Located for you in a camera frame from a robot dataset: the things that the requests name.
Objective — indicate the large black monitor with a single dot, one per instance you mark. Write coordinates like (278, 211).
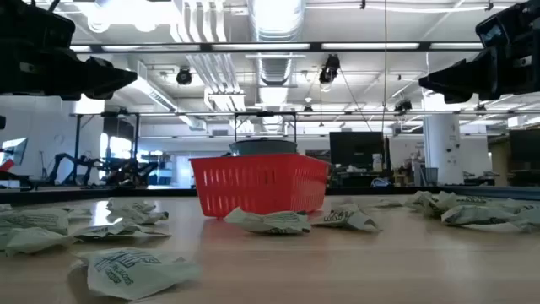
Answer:
(356, 150)

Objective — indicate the white round column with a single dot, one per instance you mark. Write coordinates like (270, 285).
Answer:
(443, 143)

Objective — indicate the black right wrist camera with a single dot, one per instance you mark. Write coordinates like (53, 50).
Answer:
(506, 23)

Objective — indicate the black background robot arm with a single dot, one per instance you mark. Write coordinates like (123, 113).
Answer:
(86, 162)
(126, 171)

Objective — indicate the black overhead frame beam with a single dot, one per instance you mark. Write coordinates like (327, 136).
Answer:
(315, 46)

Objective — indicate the black ceiling spotlight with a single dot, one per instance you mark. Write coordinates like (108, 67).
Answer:
(184, 77)
(403, 106)

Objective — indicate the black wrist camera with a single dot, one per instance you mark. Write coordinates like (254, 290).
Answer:
(34, 23)
(506, 23)

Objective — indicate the black metal frame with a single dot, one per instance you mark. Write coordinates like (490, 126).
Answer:
(265, 114)

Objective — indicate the red slotted plastic basket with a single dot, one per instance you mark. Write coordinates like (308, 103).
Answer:
(261, 186)

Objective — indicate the grey mesh waste bin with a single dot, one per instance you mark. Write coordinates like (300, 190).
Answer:
(431, 176)

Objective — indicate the monitor with bright screen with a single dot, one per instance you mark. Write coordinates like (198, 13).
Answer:
(16, 150)

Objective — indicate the white bottle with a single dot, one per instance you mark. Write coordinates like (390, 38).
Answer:
(377, 164)

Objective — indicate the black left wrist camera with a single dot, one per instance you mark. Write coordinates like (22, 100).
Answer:
(34, 23)

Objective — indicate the dark grey round bin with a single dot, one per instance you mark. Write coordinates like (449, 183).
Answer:
(263, 148)

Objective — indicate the black table edge strip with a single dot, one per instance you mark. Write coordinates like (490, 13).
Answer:
(84, 195)

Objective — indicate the silver ceiling air duct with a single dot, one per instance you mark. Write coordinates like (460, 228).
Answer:
(276, 21)

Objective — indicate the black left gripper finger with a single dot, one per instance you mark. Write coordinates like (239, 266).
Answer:
(113, 92)
(107, 74)

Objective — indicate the black overhead camera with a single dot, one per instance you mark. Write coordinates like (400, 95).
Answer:
(331, 67)

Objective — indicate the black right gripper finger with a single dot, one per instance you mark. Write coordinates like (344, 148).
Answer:
(457, 97)
(460, 76)

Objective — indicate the tall black frame stand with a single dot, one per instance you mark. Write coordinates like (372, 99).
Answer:
(77, 148)

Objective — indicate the red flat bar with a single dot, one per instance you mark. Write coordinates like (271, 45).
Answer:
(6, 165)

